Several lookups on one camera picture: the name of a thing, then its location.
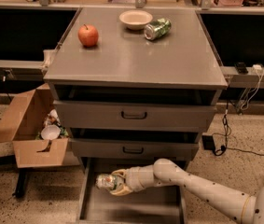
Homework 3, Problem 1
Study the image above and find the cream ceramic bowl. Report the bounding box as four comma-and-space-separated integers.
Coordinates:
119, 10, 153, 31

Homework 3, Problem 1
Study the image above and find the grey middle drawer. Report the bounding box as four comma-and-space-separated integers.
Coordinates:
70, 138, 199, 161

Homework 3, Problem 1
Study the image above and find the brown cardboard box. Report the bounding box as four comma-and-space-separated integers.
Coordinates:
0, 84, 79, 168

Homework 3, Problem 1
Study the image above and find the green soda can on counter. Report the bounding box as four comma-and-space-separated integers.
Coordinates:
144, 18, 172, 41

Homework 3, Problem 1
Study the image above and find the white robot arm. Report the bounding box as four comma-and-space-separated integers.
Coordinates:
112, 159, 264, 224

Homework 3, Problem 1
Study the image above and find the grey drawer cabinet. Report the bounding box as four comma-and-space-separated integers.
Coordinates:
43, 7, 229, 224

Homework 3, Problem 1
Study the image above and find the black device on rail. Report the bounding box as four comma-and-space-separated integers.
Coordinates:
234, 63, 248, 75

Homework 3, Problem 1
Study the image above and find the red apple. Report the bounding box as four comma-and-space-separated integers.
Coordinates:
77, 24, 99, 47

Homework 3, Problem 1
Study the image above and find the black floor cable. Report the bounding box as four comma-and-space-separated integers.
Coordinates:
213, 100, 264, 160

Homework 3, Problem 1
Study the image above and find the white green 7up can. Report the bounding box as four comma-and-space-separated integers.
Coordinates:
95, 174, 124, 191

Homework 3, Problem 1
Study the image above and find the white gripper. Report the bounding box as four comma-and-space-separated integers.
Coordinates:
110, 165, 154, 196

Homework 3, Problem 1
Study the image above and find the grey open bottom drawer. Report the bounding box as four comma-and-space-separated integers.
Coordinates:
76, 158, 187, 224

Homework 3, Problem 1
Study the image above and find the black table leg base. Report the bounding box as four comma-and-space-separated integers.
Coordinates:
13, 169, 28, 199

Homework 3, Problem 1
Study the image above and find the grey top drawer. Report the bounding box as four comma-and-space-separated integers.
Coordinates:
54, 101, 216, 133

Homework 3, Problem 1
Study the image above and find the white bowl in box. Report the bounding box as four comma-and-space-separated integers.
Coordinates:
41, 125, 61, 140

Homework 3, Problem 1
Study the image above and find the black power adapter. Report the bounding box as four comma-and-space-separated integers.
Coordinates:
202, 135, 215, 151

